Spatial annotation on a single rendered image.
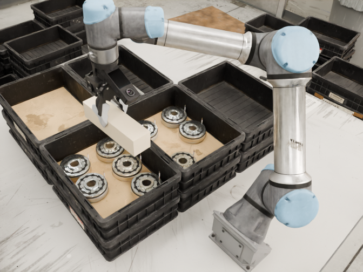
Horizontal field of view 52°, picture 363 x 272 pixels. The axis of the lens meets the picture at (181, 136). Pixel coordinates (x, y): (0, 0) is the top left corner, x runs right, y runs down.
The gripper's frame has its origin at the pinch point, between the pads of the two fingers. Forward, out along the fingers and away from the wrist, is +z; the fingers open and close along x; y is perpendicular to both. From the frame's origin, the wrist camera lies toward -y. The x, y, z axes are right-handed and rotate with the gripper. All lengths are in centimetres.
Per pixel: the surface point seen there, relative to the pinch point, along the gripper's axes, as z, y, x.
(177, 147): 26.1, -2.4, -24.8
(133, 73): 26, 47, -44
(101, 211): 26.1, -6.6, 13.3
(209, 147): 26.2, -10.9, -33.6
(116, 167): 23.2, 2.8, -0.5
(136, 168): 23.1, -2.2, -5.0
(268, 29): 71, 77, -212
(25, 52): 59, 153, -39
